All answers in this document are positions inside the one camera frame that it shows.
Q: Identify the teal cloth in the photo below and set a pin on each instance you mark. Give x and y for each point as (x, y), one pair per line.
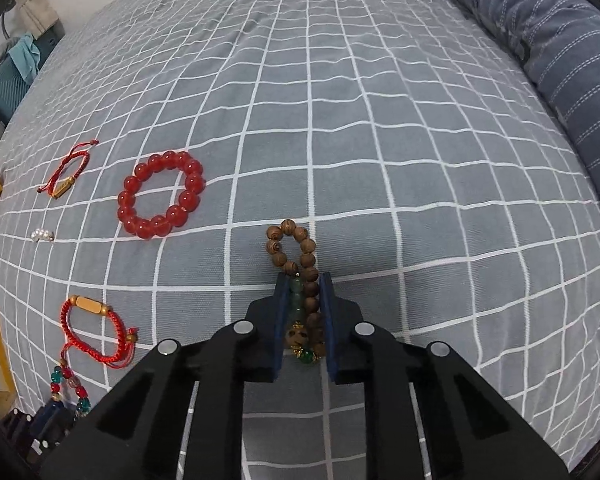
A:
(26, 57)

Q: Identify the blue striped pillow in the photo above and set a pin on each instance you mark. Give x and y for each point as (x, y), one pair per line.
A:
(557, 43)

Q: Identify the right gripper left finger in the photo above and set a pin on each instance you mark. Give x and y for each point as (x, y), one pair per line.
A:
(266, 345)

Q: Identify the teal suitcase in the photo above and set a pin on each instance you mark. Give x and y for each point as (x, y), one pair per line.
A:
(12, 88)

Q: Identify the grey checked bed cover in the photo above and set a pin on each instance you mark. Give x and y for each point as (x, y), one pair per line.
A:
(161, 140)

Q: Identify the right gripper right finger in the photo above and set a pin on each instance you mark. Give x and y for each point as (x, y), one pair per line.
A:
(344, 359)

